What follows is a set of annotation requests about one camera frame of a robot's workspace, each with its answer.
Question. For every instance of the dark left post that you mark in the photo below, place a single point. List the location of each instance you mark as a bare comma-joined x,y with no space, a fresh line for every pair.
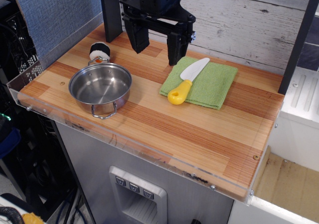
112,19

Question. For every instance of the yellow object bottom left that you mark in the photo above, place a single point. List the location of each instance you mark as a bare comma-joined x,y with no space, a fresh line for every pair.
31,218

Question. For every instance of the yellow handle toy knife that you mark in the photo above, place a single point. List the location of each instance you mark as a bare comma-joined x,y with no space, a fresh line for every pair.
179,94

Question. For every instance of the green towel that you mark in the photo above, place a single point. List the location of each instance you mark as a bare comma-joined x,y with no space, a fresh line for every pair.
209,88

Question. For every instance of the steel pot with handles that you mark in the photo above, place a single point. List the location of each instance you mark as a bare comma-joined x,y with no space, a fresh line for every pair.
101,88

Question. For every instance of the blue fabric panel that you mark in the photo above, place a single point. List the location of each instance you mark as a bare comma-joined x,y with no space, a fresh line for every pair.
55,26

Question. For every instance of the toy fridge dispenser panel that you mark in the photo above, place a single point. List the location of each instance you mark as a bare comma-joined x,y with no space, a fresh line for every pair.
138,200

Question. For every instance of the white toy sink unit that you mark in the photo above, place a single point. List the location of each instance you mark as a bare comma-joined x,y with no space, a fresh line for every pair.
286,189

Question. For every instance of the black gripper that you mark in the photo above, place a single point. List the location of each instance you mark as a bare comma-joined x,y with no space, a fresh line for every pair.
142,15

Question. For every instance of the dark right post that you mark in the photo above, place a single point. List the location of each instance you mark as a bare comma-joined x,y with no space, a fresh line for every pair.
298,46

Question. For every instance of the dark post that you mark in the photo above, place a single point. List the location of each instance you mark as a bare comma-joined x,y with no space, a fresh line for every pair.
298,46
112,19

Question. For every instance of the clear acrylic edge guard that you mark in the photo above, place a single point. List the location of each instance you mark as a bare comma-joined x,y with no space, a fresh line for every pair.
219,149

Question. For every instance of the toy sushi roll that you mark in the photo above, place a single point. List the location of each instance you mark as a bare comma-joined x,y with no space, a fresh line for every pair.
99,50

